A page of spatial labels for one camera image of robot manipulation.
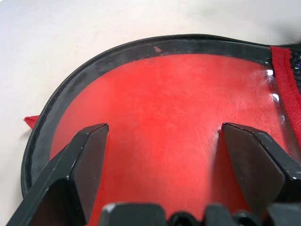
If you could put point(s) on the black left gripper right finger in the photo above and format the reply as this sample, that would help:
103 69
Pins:
263 169

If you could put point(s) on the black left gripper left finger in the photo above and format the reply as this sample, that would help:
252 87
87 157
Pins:
70 169

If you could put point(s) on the black red paddle case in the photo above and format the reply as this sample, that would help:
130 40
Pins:
94 68

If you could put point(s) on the red table tennis paddle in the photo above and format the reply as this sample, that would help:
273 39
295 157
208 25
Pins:
164 106

